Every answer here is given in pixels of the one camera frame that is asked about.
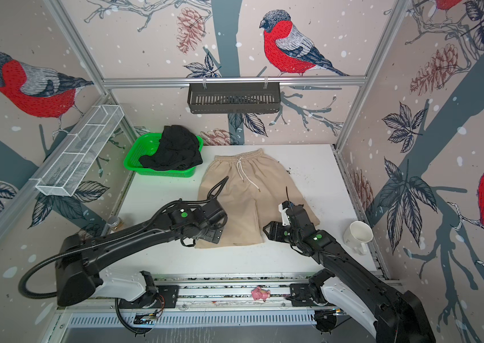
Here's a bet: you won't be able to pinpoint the black shorts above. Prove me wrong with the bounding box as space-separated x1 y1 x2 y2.
139 125 203 172

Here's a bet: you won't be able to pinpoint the green plastic perforated basket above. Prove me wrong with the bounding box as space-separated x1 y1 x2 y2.
123 133 196 178

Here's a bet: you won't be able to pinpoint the white mug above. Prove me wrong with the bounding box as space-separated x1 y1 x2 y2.
343 221 373 255

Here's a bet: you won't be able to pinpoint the beige drawstring shorts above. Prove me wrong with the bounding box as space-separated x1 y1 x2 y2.
196 149 320 249

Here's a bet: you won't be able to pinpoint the horizontal aluminium rail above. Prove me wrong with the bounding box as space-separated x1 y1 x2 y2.
102 76 368 89

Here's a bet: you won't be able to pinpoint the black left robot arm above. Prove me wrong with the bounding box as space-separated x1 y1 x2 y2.
18 177 229 307

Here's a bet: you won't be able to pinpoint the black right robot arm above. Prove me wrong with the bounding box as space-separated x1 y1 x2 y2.
263 201 436 342

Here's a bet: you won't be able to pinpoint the white wire mesh shelf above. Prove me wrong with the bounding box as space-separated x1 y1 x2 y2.
36 104 124 197

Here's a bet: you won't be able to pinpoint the black hanging slotted basket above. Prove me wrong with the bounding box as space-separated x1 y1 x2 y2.
187 82 281 114

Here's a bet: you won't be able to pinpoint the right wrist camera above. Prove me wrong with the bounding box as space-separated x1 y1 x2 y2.
279 203 291 227

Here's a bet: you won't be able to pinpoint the small glass jar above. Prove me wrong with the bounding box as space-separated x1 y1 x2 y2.
106 216 123 232

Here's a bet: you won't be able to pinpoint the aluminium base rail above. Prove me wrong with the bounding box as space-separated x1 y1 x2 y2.
65 272 401 329

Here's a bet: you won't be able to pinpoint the pink toy figure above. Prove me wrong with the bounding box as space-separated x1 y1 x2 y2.
251 286 271 302

